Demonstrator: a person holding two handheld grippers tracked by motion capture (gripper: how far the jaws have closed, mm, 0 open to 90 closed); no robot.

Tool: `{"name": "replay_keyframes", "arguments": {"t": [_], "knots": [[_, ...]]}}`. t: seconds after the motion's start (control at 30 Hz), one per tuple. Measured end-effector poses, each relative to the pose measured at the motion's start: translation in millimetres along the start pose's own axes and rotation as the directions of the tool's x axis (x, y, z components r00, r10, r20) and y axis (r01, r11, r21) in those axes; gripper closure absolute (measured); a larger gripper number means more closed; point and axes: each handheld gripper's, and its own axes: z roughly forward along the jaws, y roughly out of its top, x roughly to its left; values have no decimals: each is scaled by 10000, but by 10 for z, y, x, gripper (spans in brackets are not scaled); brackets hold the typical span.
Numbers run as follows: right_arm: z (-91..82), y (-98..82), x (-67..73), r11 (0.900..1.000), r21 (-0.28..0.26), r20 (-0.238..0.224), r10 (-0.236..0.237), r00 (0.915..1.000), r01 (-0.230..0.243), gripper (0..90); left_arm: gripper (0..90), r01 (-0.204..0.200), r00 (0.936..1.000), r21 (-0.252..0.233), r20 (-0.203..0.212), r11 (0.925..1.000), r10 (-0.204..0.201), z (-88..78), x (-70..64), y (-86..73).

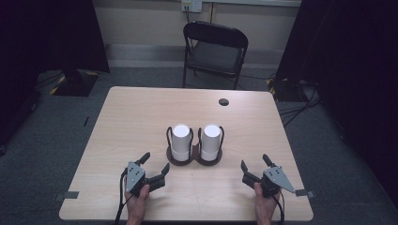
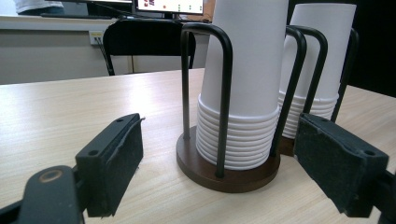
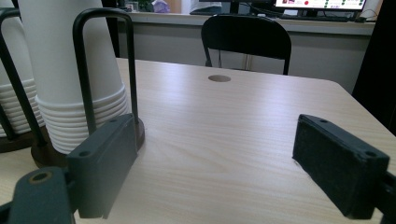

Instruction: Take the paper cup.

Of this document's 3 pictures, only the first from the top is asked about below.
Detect black curtain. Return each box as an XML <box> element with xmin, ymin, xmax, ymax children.
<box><xmin>276</xmin><ymin>0</ymin><xmax>398</xmax><ymax>209</ymax></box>
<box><xmin>0</xmin><ymin>0</ymin><xmax>111</xmax><ymax>151</ymax></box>

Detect person's left hand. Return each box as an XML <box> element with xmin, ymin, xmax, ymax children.
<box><xmin>124</xmin><ymin>184</ymin><xmax>151</xmax><ymax>225</ymax></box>

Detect black folding chair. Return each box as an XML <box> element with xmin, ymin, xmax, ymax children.
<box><xmin>181</xmin><ymin>21</ymin><xmax>250</xmax><ymax>91</ymax></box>

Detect person's right hand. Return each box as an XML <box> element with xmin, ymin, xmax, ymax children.
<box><xmin>253</xmin><ymin>182</ymin><xmax>281</xmax><ymax>225</ymax></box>

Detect black floor cables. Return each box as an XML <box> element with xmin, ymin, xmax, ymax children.
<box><xmin>277</xmin><ymin>80</ymin><xmax>324</xmax><ymax>128</ymax></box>

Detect white wall socket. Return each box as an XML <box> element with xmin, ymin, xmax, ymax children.
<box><xmin>180</xmin><ymin>0</ymin><xmax>204</xmax><ymax>14</ymax></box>

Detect black stand base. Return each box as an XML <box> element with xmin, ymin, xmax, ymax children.
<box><xmin>266</xmin><ymin>77</ymin><xmax>314</xmax><ymax>103</ymax></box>
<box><xmin>49</xmin><ymin>68</ymin><xmax>100</xmax><ymax>98</ymax></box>

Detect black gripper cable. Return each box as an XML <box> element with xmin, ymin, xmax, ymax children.
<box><xmin>272</xmin><ymin>190</ymin><xmax>286</xmax><ymax>225</ymax></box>
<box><xmin>114</xmin><ymin>170</ymin><xmax>130</xmax><ymax>225</ymax></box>

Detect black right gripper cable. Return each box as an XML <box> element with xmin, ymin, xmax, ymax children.
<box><xmin>272</xmin><ymin>190</ymin><xmax>286</xmax><ymax>225</ymax></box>

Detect white paper cup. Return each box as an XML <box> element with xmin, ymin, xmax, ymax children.
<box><xmin>200</xmin><ymin>123</ymin><xmax>222</xmax><ymax>162</ymax></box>
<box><xmin>171</xmin><ymin>124</ymin><xmax>192</xmax><ymax>162</ymax></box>

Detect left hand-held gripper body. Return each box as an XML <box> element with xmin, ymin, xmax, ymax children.
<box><xmin>125</xmin><ymin>160</ymin><xmax>166</xmax><ymax>198</ymax></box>

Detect grey tape strip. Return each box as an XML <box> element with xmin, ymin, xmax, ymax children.
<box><xmin>294</xmin><ymin>188</ymin><xmax>315</xmax><ymax>199</ymax></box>
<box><xmin>54</xmin><ymin>190</ymin><xmax>80</xmax><ymax>202</ymax></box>

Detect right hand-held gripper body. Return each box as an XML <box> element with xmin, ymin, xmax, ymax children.
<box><xmin>242</xmin><ymin>166</ymin><xmax>297</xmax><ymax>198</ymax></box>

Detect black double cup holder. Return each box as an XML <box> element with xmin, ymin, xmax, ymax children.
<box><xmin>165</xmin><ymin>125</ymin><xmax>226</xmax><ymax>167</ymax></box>

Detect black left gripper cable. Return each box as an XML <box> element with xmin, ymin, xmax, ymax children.
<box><xmin>114</xmin><ymin>170</ymin><xmax>130</xmax><ymax>225</ymax></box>

